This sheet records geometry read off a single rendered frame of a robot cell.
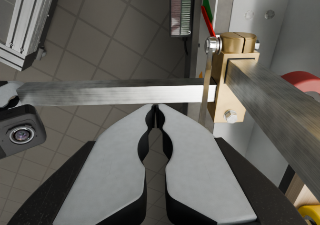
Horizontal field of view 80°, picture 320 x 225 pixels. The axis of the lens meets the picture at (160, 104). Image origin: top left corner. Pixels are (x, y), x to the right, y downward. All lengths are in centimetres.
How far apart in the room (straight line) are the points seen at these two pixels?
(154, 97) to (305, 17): 37
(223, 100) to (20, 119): 26
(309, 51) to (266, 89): 32
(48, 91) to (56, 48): 96
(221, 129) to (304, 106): 50
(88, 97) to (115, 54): 88
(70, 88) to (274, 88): 27
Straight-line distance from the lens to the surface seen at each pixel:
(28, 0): 104
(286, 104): 19
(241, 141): 74
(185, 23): 43
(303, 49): 53
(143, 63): 119
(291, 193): 51
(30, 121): 25
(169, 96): 30
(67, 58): 128
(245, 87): 24
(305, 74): 33
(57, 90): 33
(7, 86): 36
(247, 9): 56
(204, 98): 21
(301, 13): 55
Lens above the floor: 113
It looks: 60 degrees down
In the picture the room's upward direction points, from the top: 177 degrees clockwise
